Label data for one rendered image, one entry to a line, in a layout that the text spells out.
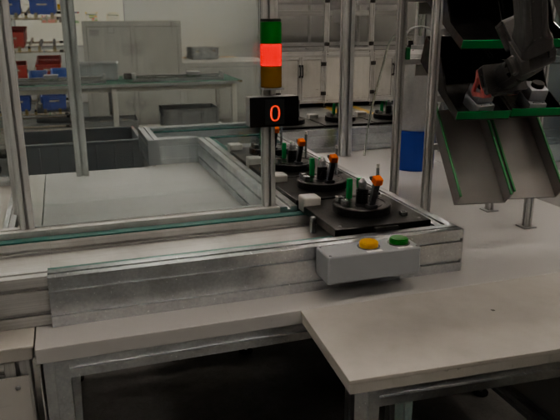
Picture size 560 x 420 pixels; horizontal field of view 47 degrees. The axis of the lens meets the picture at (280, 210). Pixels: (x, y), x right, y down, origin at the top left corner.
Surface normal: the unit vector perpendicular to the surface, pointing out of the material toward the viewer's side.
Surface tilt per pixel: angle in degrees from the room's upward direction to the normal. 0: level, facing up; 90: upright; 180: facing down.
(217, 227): 90
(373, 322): 0
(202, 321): 0
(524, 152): 45
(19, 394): 90
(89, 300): 90
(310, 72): 90
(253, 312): 0
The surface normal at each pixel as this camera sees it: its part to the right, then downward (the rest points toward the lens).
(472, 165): 0.10, -0.47
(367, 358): 0.00, -0.96
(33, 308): 0.32, 0.27
